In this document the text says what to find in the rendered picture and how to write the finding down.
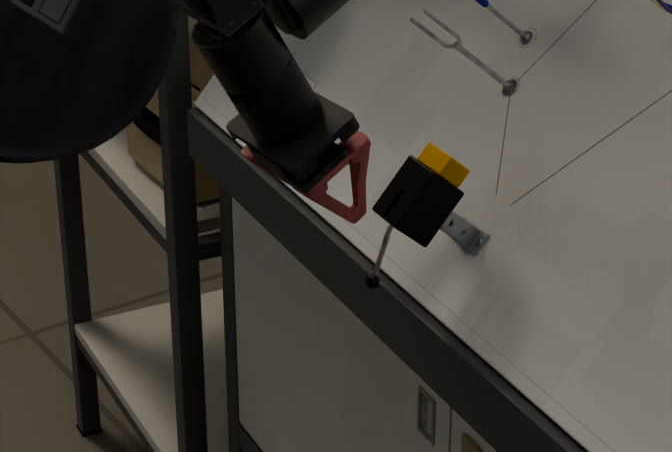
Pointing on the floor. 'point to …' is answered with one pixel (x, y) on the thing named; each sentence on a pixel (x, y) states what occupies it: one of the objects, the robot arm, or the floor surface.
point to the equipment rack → (210, 342)
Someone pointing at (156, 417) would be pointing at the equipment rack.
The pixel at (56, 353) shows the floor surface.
